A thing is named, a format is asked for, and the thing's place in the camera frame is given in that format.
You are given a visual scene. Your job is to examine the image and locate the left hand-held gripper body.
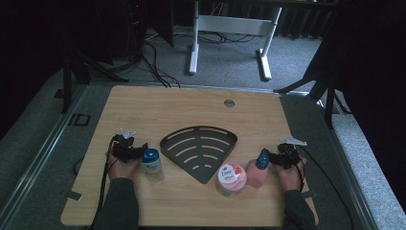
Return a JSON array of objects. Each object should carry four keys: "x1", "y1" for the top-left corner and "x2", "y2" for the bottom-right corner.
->
[{"x1": 109, "y1": 127, "x2": 143, "y2": 164}]

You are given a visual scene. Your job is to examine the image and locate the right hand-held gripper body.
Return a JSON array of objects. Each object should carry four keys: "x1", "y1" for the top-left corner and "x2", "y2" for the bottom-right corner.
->
[{"x1": 277, "y1": 137, "x2": 308, "y2": 171}]

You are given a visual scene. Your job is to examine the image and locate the blue-capped white bottle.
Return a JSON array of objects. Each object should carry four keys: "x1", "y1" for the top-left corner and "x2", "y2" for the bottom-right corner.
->
[{"x1": 141, "y1": 148, "x2": 165, "y2": 183}]

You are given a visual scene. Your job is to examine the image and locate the pink bottle with blue pump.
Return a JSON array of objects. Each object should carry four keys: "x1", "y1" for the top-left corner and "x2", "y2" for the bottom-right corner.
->
[{"x1": 244, "y1": 148, "x2": 272, "y2": 189}]

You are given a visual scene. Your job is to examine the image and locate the pink jar with white lid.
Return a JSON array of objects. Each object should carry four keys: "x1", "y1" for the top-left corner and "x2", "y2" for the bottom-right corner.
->
[{"x1": 214, "y1": 162, "x2": 248, "y2": 198}]

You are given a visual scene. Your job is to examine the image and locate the black slotted corner shelf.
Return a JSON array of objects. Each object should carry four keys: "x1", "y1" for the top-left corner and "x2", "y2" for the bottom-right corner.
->
[{"x1": 159, "y1": 125, "x2": 238, "y2": 185}]

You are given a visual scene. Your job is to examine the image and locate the person's left hand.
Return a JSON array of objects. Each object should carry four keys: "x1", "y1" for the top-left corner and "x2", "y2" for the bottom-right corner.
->
[{"x1": 106, "y1": 152, "x2": 143, "y2": 182}]

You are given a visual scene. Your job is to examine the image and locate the person's right hand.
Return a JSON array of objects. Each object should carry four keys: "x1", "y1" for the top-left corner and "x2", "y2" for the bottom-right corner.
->
[{"x1": 274, "y1": 156, "x2": 308, "y2": 193}]

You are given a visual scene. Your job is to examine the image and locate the black metal stand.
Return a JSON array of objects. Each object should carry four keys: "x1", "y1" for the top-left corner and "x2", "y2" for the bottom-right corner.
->
[
  {"x1": 54, "y1": 41, "x2": 129, "y2": 115},
  {"x1": 273, "y1": 63, "x2": 352, "y2": 129}
]

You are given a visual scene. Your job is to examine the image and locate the dark equipment tower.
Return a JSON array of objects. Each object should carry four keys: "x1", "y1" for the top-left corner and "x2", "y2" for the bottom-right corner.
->
[{"x1": 125, "y1": 0, "x2": 148, "y2": 60}]

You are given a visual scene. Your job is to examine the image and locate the dark curtain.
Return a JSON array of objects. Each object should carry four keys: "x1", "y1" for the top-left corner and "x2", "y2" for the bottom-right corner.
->
[{"x1": 277, "y1": 4, "x2": 336, "y2": 41}]

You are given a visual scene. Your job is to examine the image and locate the left hand-held gripper cable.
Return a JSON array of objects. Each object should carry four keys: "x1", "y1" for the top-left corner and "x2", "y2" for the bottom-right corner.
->
[{"x1": 90, "y1": 137, "x2": 118, "y2": 230}]

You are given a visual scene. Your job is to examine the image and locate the hand-held gripper cable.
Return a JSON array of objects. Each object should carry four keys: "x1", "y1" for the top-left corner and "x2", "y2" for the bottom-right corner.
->
[
  {"x1": 90, "y1": 137, "x2": 118, "y2": 230},
  {"x1": 288, "y1": 147, "x2": 356, "y2": 230}
]

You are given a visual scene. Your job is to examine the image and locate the black floor bracket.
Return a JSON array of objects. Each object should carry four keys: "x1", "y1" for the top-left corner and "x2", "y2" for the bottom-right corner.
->
[{"x1": 67, "y1": 112, "x2": 92, "y2": 127}]

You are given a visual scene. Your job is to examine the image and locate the right hand-held gripper cable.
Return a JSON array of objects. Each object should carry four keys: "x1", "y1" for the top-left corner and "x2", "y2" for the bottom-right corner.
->
[{"x1": 288, "y1": 147, "x2": 356, "y2": 230}]

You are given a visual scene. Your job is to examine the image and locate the metal floor rail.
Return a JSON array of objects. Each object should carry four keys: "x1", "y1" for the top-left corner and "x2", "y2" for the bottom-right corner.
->
[
  {"x1": 315, "y1": 98, "x2": 381, "y2": 230},
  {"x1": 0, "y1": 83, "x2": 88, "y2": 221}
]

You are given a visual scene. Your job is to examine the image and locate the black floor cables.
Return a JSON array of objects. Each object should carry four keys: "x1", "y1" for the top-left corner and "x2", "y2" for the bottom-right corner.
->
[{"x1": 140, "y1": 39, "x2": 182, "y2": 89}]

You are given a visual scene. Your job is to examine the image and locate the black cables under desk frame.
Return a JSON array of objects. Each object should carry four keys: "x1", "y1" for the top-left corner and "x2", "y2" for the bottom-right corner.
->
[{"x1": 195, "y1": 30, "x2": 258, "y2": 45}]

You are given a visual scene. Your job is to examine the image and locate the white desk frame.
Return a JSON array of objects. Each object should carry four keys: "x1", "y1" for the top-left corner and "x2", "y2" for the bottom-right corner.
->
[{"x1": 188, "y1": 0, "x2": 283, "y2": 81}]

